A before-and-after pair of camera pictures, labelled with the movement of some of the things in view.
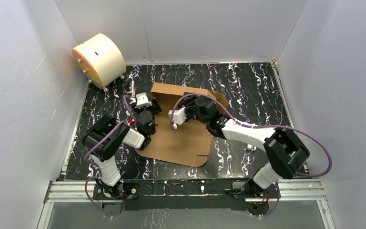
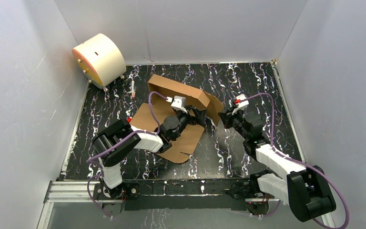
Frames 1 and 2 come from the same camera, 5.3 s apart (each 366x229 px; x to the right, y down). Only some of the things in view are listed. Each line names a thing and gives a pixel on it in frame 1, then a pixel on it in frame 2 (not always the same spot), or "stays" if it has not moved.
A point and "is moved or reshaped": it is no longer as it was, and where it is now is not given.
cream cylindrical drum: [100, 60] stays
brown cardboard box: [184, 145] is moved or reshaped
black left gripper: [153, 105] -> [192, 113]
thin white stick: [133, 93] stays
